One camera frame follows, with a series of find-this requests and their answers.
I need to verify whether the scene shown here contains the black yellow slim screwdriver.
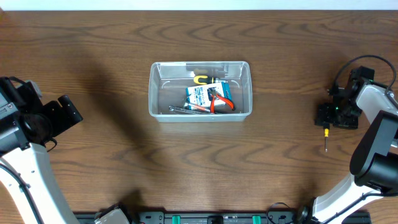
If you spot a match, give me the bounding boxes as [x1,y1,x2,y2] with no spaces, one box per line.
[323,126,330,152]

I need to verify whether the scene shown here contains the silver offset ring wrench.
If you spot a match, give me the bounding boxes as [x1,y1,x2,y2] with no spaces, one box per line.
[169,106,211,114]

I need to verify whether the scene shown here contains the red black handled cutters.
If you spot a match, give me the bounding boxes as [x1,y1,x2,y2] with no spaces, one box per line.
[208,88,236,114]

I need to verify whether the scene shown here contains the black orange telescopic pickup tool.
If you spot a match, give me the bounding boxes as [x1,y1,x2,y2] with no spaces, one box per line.
[183,98,218,114]

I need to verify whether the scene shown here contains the blue white small box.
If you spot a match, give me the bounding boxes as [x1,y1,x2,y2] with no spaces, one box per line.
[185,83,232,108]

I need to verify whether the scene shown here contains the yellow black stubby screwdriver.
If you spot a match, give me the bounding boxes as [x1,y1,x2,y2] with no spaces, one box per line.
[193,75,227,85]

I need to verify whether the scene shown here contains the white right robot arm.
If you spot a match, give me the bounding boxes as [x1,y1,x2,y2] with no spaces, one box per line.
[295,85,397,223]

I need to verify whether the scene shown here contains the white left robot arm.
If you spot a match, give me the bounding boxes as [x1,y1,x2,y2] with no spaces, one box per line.
[1,94,83,223]

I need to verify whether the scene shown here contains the clear plastic container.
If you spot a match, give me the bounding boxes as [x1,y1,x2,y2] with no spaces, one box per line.
[149,61,252,122]

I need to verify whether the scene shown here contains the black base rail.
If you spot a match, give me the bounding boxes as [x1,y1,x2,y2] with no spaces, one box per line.
[74,202,373,224]

